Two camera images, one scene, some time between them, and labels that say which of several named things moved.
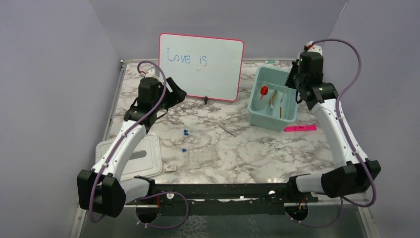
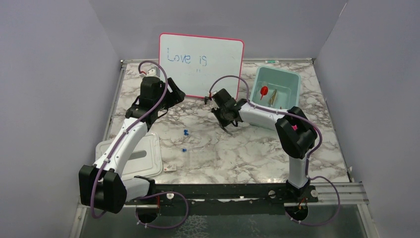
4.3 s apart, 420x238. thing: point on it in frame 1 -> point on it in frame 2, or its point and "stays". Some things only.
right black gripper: x=294 y=67 -> x=222 y=123
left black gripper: x=176 y=96 stays
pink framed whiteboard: x=203 y=66 stays
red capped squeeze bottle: x=264 y=90 stays
